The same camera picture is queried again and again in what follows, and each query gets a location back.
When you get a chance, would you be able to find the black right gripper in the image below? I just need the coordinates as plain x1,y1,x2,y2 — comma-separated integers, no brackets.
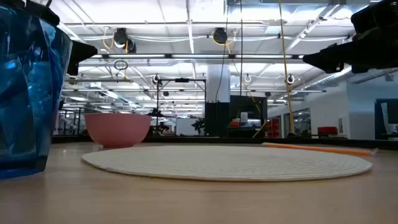
303,0,398,74

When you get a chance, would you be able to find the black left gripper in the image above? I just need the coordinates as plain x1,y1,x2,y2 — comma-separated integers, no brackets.
0,0,98,77

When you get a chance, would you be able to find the blue faceted glass cup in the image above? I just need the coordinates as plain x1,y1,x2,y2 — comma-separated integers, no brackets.
0,4,73,180

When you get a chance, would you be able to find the pink bowl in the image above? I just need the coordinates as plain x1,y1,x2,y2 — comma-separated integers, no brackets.
84,113,152,149

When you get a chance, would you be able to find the orange drinking straw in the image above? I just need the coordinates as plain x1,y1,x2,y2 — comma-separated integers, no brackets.
262,142,377,157

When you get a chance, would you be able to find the red box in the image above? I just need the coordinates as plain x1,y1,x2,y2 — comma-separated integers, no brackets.
317,126,338,136

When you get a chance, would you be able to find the dark monitor screen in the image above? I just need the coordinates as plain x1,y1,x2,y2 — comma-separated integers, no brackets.
374,98,398,141

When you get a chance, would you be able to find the black cabinet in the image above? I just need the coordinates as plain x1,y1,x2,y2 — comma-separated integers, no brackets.
229,95,269,138

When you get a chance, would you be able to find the white building pillar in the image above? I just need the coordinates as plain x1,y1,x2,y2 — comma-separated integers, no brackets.
206,63,231,104

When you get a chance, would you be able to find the long ceiling light strip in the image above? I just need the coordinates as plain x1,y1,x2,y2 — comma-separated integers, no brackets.
89,53,305,60

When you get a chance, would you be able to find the white round woven placemat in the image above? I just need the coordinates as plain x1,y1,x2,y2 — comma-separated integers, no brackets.
81,145,373,182

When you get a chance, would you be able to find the yellow hanging cable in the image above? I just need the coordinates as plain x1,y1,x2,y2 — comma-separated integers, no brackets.
277,0,297,135

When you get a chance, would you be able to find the black ceiling cable reel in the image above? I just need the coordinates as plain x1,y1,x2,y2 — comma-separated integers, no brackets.
113,27,137,54
212,27,229,45

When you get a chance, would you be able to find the black hanging cable with coil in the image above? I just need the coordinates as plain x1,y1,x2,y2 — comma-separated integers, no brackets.
239,0,244,98

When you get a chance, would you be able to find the black metal table frame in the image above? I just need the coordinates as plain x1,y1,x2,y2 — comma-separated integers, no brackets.
52,135,398,151

